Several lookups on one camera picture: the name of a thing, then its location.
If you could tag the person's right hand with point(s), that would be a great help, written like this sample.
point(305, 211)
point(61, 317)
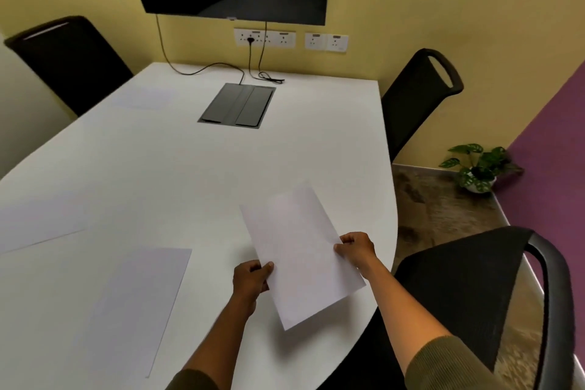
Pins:
point(361, 251)

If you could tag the person's left hand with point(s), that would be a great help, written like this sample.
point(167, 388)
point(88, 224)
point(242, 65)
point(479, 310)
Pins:
point(247, 282)

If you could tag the person's left thumb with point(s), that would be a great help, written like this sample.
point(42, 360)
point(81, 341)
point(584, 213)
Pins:
point(266, 269)

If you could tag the person's right thumb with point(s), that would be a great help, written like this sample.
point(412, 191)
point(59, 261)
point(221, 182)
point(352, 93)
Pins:
point(342, 249)

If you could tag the white paper sheet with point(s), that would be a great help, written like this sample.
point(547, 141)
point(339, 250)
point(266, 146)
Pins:
point(36, 220)
point(142, 97)
point(132, 307)
point(299, 252)

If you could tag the person's left forearm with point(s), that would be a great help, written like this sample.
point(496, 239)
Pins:
point(214, 337)

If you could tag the person's right forearm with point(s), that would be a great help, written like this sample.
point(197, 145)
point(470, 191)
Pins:
point(411, 316)

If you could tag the black mesh office chair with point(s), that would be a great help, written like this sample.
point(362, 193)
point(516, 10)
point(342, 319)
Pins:
point(71, 63)
point(418, 97)
point(466, 298)

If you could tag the white plant pot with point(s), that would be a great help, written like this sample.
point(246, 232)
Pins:
point(479, 187)

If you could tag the green potted plant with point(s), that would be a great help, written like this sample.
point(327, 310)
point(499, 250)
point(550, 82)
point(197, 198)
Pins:
point(480, 163)

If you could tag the small white wall socket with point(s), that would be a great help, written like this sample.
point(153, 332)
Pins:
point(337, 43)
point(315, 41)

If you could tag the white wall socket panel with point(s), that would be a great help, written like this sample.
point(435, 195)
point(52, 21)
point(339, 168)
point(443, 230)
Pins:
point(265, 37)

